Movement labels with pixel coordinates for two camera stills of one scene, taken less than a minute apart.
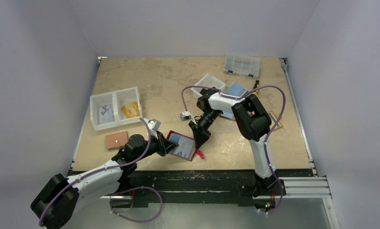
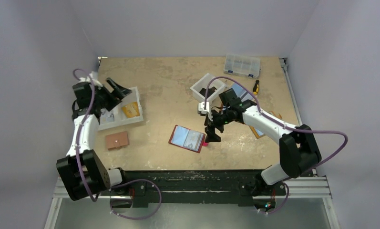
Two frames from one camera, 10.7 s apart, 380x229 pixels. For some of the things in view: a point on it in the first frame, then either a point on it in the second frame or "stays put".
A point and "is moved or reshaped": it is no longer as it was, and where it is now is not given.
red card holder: (186, 149) is moved or reshaped
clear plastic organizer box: (244, 66) stays put
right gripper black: (198, 128) to (213, 123)
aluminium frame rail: (307, 187) stays put
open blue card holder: (236, 88) stays put
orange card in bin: (132, 109) stays put
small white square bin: (208, 81) stays put
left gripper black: (164, 145) to (113, 103)
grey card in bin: (105, 114) stays put
